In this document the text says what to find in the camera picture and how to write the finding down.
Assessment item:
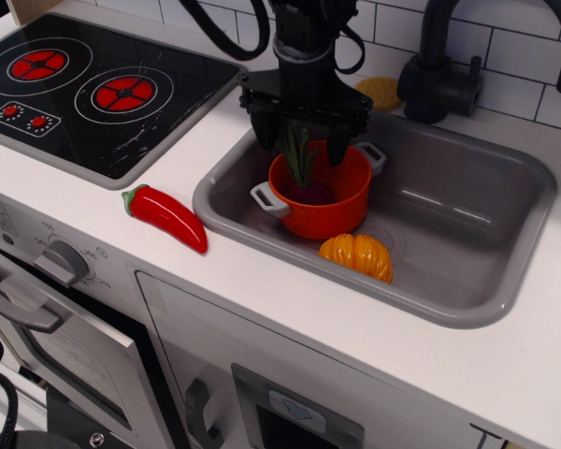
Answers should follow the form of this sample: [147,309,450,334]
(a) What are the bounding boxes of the grey oven knob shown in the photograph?
[34,240,89,287]

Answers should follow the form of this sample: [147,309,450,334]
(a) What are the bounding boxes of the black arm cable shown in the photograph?
[177,0,367,76]

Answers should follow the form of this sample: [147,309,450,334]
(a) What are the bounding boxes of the white cabinet door grey handle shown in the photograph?
[136,271,403,448]

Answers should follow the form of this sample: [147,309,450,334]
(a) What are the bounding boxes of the orange toy pumpkin half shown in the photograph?
[318,234,394,283]

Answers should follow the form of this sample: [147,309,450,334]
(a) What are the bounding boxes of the red toy chili pepper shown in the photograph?
[122,184,209,254]

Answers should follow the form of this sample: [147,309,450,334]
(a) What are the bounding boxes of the black toy stovetop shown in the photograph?
[0,13,243,190]

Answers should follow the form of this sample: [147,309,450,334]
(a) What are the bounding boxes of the black faucet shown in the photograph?
[397,0,561,124]

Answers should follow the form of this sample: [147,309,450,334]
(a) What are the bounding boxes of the toy beet with green leaves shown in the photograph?
[276,118,335,206]

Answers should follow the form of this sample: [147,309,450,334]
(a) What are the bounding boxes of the yellow round cracker toy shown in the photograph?
[354,77,402,111]

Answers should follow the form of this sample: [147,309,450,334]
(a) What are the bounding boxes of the grey plastic sink basin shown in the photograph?
[193,111,556,328]

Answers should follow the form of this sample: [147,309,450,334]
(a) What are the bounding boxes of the oven door with grey handle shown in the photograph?
[0,254,174,448]

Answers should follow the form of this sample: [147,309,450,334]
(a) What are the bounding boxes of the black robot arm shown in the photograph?
[238,1,372,166]

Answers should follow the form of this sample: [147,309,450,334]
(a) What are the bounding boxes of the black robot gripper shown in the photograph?
[238,63,372,167]

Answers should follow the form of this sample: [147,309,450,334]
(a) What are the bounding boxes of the black braided cable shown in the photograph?
[0,367,20,449]

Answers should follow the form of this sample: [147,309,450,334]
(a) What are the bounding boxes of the orange toy pot grey handles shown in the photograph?
[251,140,387,239]

